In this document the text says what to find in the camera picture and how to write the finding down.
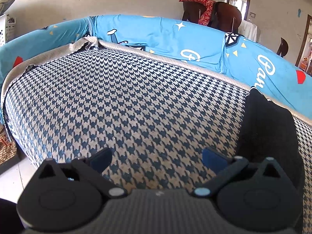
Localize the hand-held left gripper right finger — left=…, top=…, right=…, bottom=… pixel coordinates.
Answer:
left=192, top=148, right=285, bottom=198

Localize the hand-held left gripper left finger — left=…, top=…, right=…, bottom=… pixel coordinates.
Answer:
left=36, top=148, right=128, bottom=199

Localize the plain black garment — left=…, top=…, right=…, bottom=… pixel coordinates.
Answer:
left=235, top=88, right=306, bottom=200

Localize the houndstooth seat cover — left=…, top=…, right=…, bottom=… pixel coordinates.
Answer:
left=0, top=36, right=312, bottom=227

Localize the dark chair back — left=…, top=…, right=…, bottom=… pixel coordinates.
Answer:
left=277, top=37, right=290, bottom=59

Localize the white tablecloth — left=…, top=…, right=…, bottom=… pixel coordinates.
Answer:
left=238, top=19, right=259, bottom=42

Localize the blue printed sofa cover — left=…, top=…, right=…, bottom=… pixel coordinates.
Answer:
left=0, top=15, right=312, bottom=120

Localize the brown wooden chair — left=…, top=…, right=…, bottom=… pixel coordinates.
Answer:
left=182, top=1, right=203, bottom=25
left=211, top=1, right=242, bottom=33

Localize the red patterned cloth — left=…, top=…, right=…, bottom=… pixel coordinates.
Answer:
left=179, top=0, right=215, bottom=26

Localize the white laundry basket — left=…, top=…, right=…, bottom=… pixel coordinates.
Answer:
left=0, top=13, right=18, bottom=47

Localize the grey cushion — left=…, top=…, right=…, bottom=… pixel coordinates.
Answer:
left=0, top=0, right=19, bottom=13

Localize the wire basket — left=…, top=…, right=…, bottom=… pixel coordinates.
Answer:
left=0, top=124, right=17, bottom=165

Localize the brown door frame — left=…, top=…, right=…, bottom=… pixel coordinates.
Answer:
left=227, top=0, right=252, bottom=21
left=295, top=14, right=312, bottom=76

